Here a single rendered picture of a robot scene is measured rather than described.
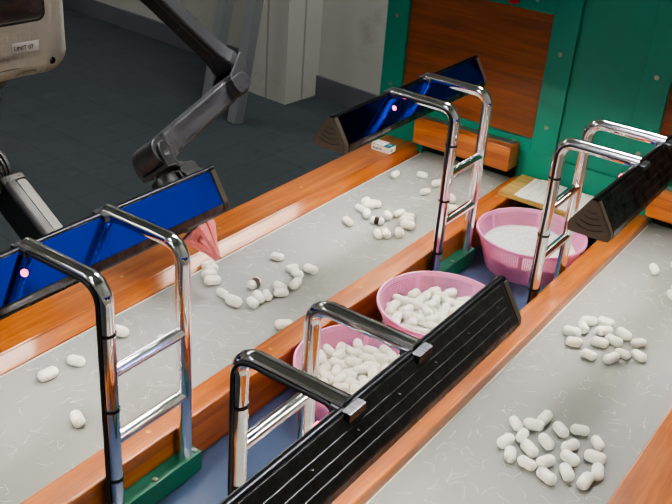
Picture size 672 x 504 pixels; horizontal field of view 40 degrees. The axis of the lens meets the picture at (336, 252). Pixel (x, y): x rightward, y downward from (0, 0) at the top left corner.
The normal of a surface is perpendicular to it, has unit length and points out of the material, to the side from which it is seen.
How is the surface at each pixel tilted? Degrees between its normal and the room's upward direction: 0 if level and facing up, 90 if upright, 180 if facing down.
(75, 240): 58
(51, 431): 0
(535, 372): 0
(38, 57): 90
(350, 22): 90
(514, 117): 90
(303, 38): 90
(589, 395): 0
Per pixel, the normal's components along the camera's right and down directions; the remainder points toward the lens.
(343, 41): -0.65, 0.33
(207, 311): 0.07, -0.88
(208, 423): 0.81, 0.33
